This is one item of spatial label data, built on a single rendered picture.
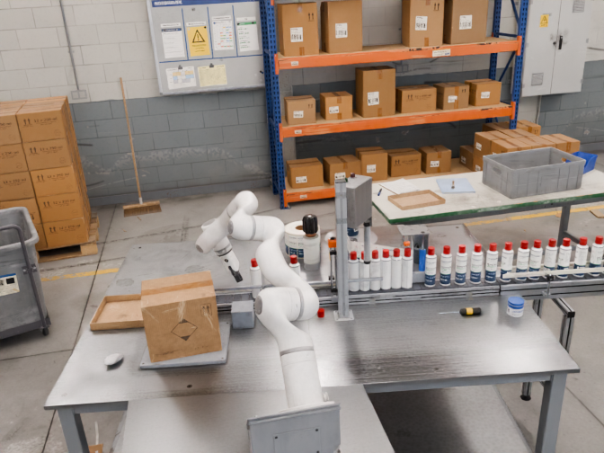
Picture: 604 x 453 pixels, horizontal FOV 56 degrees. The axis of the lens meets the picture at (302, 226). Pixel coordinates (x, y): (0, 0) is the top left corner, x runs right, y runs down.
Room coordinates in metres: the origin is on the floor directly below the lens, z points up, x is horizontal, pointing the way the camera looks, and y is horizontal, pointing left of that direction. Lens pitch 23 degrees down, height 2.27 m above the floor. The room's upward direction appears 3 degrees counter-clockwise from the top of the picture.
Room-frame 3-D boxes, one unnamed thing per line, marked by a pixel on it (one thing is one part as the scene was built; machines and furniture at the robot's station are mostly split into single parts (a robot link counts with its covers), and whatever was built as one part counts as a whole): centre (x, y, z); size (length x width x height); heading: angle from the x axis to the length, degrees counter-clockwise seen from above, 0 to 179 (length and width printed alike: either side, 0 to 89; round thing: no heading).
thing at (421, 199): (3.82, -0.83, 0.82); 0.34 x 0.24 x 0.03; 106
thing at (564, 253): (2.48, -1.27, 0.98); 0.05 x 0.05 x 0.20
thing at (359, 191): (2.37, -0.24, 1.38); 0.17 x 0.10 x 0.19; 146
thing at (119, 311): (2.43, 0.87, 0.85); 0.30 x 0.26 x 0.04; 91
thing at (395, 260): (2.47, -0.45, 0.98); 0.05 x 0.05 x 0.20
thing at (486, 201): (4.06, -1.46, 0.40); 1.90 x 0.75 x 0.80; 100
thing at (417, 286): (2.45, -0.12, 0.86); 1.65 x 0.08 x 0.04; 91
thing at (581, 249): (2.48, -1.36, 0.98); 0.05 x 0.05 x 0.20
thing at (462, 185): (4.11, -1.18, 0.81); 0.32 x 0.24 x 0.01; 176
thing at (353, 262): (2.46, -0.24, 0.98); 0.05 x 0.05 x 0.20
